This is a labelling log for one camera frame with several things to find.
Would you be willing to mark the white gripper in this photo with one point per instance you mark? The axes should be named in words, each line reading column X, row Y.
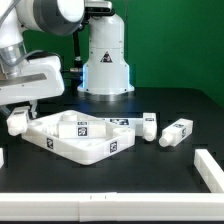
column 41, row 78

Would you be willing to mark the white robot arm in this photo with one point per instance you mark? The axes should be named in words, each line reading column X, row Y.
column 40, row 40

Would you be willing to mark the white L-shaped obstacle fence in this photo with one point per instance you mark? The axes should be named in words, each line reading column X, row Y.
column 86, row 207

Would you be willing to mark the white block at left edge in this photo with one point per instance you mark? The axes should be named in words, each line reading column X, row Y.
column 1, row 158

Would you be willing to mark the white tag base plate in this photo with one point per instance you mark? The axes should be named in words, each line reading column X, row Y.
column 134, row 123

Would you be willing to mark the white desk tabletop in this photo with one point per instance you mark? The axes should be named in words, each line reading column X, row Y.
column 84, row 151

